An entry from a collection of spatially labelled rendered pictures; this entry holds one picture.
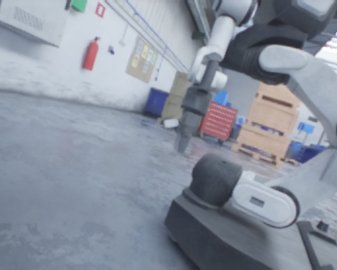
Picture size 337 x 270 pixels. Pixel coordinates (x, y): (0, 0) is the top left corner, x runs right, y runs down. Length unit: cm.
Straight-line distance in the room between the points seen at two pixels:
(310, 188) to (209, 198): 33
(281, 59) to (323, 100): 18
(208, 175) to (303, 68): 47
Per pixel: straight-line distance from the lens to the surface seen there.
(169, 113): 483
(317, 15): 85
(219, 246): 65
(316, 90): 76
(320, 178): 76
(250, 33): 82
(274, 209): 72
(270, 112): 497
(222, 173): 74
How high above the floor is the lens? 48
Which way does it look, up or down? 9 degrees down
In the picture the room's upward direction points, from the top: 19 degrees clockwise
